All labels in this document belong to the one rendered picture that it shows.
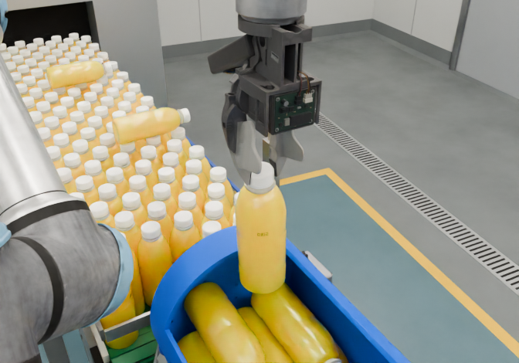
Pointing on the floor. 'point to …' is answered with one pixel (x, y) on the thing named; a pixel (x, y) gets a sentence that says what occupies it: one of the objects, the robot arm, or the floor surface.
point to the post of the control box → (56, 351)
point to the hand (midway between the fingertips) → (259, 168)
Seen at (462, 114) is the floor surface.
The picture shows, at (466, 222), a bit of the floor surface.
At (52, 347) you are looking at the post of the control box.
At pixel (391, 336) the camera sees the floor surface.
